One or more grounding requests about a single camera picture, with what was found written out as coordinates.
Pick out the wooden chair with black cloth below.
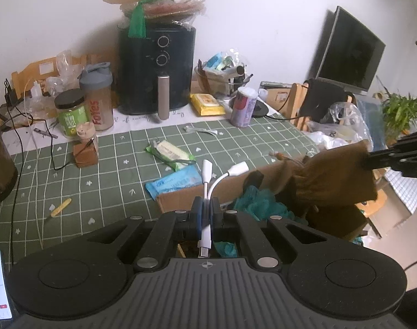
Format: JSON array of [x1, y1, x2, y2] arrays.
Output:
[[275, 79, 356, 131]]

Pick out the black air fryer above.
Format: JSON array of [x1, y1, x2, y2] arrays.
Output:
[[116, 23, 196, 120]]

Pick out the cardboard box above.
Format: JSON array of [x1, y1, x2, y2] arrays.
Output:
[[156, 158, 379, 248]]

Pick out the black power cable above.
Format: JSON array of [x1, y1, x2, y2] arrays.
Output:
[[2, 78, 76, 268]]

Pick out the brown burlap pouch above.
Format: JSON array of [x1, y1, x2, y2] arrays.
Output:
[[270, 140, 377, 207]]

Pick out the grey lid shaker bottle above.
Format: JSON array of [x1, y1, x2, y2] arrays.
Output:
[[79, 63, 114, 132]]

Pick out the small brown wooden box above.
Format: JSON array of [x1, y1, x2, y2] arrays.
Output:
[[73, 141, 99, 169]]

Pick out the black monitor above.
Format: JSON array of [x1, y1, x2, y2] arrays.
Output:
[[316, 6, 385, 92]]

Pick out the white usb adapter cable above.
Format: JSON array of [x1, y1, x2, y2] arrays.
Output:
[[196, 158, 250, 259]]

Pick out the yellow wipes pack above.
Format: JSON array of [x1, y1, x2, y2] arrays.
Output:
[[191, 93, 225, 117]]

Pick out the green potted plant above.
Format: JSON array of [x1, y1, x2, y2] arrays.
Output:
[[376, 76, 417, 146]]

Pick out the blue wet wipes pack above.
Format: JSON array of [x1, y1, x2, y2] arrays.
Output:
[[145, 165, 202, 200]]

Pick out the green checkered tablecloth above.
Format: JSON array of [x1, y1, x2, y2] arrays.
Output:
[[0, 110, 318, 263]]

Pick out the teal bath loofah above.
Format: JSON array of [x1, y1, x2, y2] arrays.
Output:
[[214, 186, 303, 258]]

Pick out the green label jar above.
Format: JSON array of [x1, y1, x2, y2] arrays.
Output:
[[54, 88, 89, 138]]

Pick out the yellow small tool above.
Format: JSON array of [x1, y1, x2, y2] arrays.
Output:
[[47, 198, 72, 219]]

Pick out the green white wipes pack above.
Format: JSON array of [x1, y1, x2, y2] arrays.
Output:
[[145, 140, 196, 172]]

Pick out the clear plastic bag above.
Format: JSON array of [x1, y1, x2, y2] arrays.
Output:
[[306, 102, 373, 152]]

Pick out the white purple canister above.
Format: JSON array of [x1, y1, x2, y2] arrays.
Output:
[[230, 87, 258, 128]]

